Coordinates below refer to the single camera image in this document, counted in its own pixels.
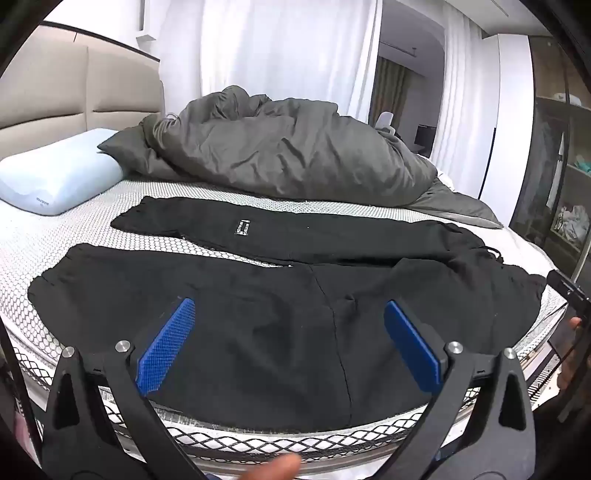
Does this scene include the dark glass door wardrobe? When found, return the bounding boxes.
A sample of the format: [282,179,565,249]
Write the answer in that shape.
[508,34,591,287]

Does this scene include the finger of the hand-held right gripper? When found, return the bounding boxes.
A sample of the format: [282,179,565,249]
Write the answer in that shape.
[547,270,589,305]

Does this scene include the beige padded headboard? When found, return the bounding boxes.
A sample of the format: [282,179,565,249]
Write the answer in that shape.
[0,23,166,160]

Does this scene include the black pants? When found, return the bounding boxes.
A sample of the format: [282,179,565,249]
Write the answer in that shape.
[28,196,548,437]

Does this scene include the brown curtain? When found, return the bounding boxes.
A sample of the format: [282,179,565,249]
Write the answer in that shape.
[369,60,409,127]

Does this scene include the grey duvet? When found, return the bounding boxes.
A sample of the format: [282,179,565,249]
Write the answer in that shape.
[97,85,504,229]

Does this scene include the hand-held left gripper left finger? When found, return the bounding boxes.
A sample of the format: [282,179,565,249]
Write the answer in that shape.
[36,298,208,480]

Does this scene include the person's left hand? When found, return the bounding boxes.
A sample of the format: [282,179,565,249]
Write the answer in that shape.
[231,453,303,480]

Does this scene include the honeycomb patterned mattress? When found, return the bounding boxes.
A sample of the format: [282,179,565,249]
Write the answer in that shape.
[0,175,573,476]

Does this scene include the grey office chair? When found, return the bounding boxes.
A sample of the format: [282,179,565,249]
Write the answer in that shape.
[375,112,398,137]

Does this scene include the crumpled white cloth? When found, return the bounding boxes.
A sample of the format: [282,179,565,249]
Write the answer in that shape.
[551,205,591,250]

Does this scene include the light blue pillow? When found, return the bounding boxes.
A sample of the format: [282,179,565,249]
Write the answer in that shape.
[0,128,130,217]

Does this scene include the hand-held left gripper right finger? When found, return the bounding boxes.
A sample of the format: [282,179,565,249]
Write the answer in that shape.
[365,300,539,480]

